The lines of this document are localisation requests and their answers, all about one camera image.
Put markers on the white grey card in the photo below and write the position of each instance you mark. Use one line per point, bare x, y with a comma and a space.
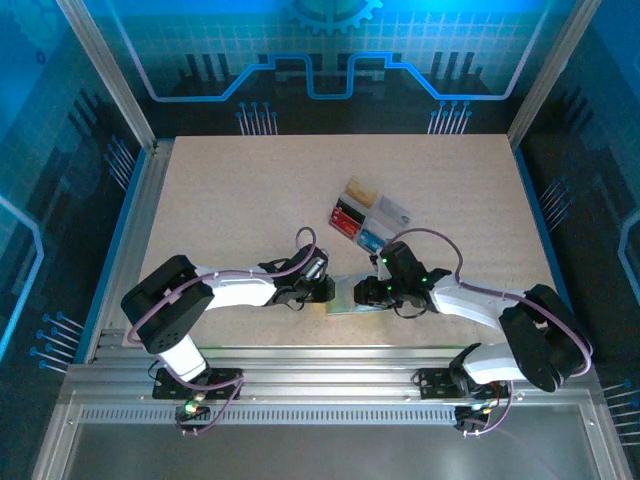
395, 210

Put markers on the aluminium frame rail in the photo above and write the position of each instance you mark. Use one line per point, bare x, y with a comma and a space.
325, 372

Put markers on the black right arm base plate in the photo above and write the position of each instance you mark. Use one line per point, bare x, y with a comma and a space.
432, 382

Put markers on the gold card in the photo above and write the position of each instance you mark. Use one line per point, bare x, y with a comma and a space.
361, 192

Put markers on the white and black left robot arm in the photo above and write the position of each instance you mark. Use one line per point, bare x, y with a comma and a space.
235, 292

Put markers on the black card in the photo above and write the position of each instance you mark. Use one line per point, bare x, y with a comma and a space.
349, 209

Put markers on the blue circuit print back panel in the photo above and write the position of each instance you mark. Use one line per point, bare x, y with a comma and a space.
325, 30

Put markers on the clear plastic card tray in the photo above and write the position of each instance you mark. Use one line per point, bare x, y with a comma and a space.
372, 220

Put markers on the slotted metal strip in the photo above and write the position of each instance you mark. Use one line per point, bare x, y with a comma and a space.
325, 415

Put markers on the aluminium side rail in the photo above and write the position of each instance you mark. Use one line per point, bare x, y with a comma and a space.
134, 240

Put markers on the small circuit board with LEDs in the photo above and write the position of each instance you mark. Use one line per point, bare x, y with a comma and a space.
192, 409
475, 412

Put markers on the blue card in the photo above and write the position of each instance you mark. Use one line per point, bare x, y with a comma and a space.
372, 240

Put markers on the blue circuit print side panel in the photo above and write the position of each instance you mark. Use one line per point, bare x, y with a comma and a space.
600, 150
40, 150

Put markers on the aluminium corner post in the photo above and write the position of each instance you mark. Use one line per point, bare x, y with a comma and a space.
549, 75
111, 75

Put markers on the grey metal sheet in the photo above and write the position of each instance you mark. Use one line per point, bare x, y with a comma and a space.
325, 455

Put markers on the green card holder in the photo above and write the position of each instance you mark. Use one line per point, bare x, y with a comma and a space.
345, 295

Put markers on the blue table edge strip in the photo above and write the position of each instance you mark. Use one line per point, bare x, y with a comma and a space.
546, 240
117, 240

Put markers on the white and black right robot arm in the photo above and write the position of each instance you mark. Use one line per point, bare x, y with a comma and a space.
465, 302

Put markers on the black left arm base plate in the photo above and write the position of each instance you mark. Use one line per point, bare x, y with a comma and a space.
225, 374

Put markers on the red card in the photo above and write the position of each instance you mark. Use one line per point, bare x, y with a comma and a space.
343, 222

